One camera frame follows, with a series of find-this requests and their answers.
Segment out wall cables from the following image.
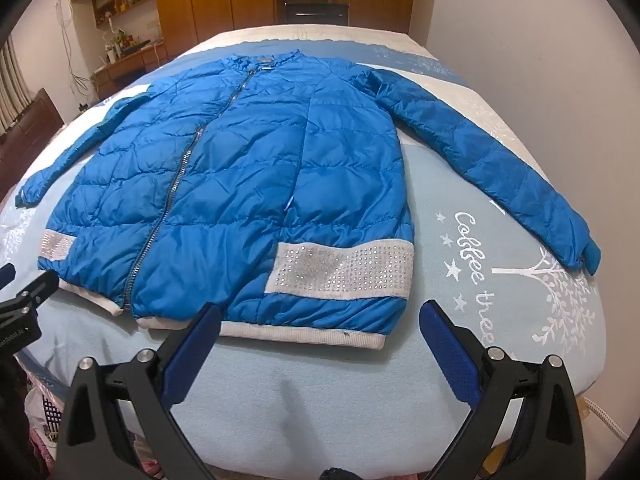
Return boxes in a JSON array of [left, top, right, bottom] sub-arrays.
[[54, 0, 97, 98]]

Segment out wooden wardrobe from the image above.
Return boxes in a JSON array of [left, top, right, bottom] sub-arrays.
[[150, 0, 418, 50]]

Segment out bed with printed blue bedspread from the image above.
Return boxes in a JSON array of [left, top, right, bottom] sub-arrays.
[[0, 24, 615, 480]]

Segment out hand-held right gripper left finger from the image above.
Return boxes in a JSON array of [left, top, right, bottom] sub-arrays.
[[59, 302, 223, 480]]

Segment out potted plant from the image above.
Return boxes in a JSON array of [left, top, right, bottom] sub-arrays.
[[101, 29, 132, 63]]

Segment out black chair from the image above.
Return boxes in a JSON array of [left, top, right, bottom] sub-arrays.
[[283, 2, 350, 26]]

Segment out wooden desk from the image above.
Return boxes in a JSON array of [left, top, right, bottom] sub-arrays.
[[91, 40, 168, 102]]

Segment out dark brown wooden bench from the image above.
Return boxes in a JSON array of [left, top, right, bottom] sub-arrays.
[[0, 87, 66, 202]]

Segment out blue puffer jacket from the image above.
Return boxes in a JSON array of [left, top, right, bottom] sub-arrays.
[[15, 50, 602, 350]]

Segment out white braided cable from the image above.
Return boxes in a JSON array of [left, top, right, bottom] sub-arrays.
[[580, 396, 627, 442]]

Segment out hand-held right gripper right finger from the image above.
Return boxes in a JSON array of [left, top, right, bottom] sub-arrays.
[[419, 300, 583, 480]]

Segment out beige curtain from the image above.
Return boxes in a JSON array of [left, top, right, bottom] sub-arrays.
[[0, 35, 27, 137]]

